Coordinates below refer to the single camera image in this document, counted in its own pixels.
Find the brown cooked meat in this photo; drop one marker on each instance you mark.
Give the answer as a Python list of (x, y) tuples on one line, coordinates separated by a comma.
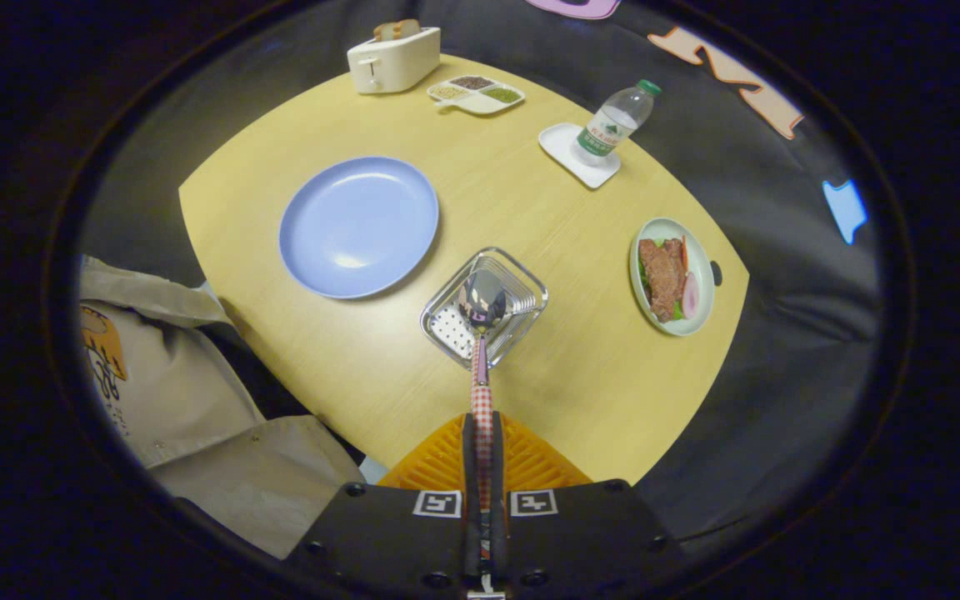
[(662, 279)]

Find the white square coaster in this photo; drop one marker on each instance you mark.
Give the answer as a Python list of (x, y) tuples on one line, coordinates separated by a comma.
[(563, 146)]

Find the white divided dish of grains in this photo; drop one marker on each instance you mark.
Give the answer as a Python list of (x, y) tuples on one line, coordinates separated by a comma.
[(484, 104)]

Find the pale green oval dish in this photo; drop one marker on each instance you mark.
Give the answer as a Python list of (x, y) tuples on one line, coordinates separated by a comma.
[(701, 250)]

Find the clear plastic water bottle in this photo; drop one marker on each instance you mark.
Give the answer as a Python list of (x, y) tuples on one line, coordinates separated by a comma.
[(613, 125)]

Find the blue round plate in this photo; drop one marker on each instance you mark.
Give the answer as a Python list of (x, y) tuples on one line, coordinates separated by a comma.
[(355, 225)]

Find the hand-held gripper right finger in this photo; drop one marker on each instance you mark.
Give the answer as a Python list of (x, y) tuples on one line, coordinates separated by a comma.
[(498, 467)]

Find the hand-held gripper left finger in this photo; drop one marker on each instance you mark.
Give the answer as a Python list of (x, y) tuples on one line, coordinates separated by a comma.
[(470, 467)]

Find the cream white toaster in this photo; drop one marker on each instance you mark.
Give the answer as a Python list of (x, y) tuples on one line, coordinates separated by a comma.
[(405, 62)]

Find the black round table grommet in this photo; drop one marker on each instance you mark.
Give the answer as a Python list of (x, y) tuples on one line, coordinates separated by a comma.
[(716, 273)]

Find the pink ham slice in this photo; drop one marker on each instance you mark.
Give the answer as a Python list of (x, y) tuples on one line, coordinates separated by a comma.
[(691, 296)]

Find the toast bread slice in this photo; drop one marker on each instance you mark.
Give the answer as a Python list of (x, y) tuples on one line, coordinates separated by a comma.
[(386, 32), (409, 27)]

